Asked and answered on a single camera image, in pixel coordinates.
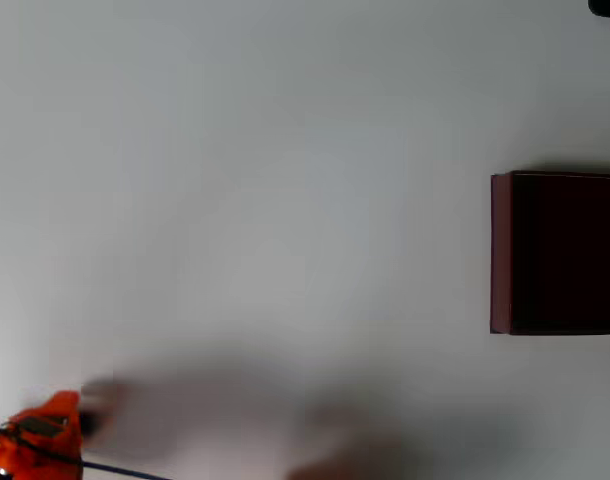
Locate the orange gripper with servo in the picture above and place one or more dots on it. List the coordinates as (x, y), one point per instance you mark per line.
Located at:
(60, 406)

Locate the dark red box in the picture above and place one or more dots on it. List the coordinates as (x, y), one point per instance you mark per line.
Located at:
(560, 255)

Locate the black object at corner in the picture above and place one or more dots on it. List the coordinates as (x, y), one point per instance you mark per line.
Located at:
(609, 7)

